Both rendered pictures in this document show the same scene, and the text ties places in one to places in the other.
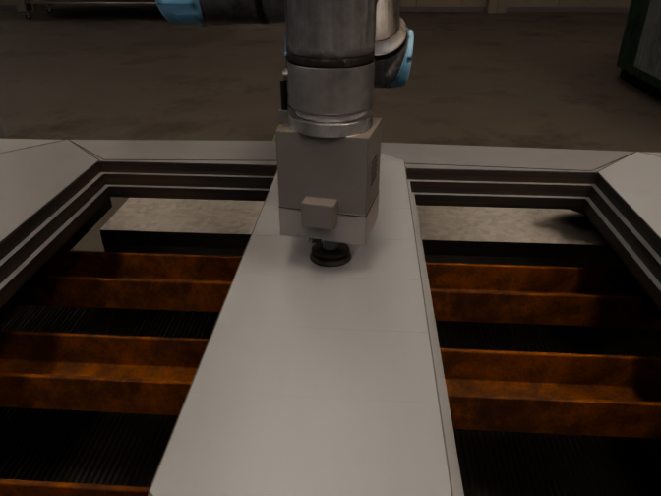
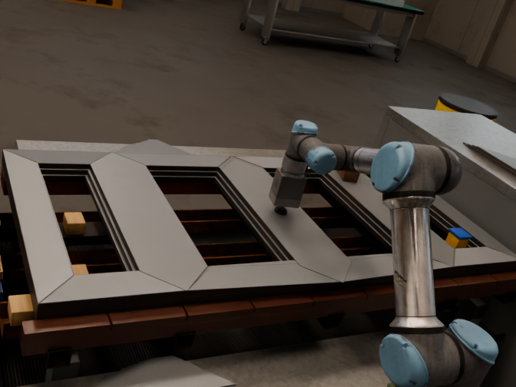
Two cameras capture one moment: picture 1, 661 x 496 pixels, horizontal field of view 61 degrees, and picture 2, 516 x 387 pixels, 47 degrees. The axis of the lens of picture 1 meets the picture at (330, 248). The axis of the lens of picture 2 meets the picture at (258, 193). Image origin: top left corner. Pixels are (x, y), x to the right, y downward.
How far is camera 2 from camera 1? 217 cm
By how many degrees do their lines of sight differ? 115
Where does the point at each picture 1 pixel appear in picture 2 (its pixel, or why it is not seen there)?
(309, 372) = (258, 184)
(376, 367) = (246, 186)
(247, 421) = (261, 177)
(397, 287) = (255, 203)
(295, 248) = (292, 213)
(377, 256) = (267, 212)
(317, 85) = not seen: hidden behind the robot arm
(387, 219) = (276, 226)
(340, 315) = (262, 195)
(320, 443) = (246, 175)
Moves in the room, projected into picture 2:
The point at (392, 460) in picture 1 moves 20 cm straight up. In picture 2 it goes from (233, 173) to (246, 120)
